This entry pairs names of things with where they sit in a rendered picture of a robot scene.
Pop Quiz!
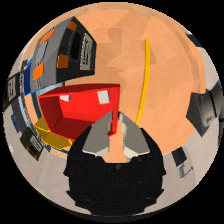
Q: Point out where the yellow open bin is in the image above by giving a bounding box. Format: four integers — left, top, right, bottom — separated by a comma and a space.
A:
34, 116, 74, 150

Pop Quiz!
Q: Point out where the blue open bin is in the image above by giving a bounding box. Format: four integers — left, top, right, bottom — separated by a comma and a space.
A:
23, 62, 31, 96

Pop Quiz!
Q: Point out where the yellow bar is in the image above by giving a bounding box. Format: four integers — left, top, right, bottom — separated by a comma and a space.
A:
135, 39, 150, 125

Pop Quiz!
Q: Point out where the red bin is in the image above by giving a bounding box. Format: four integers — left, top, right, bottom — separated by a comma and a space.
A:
38, 83, 120, 141

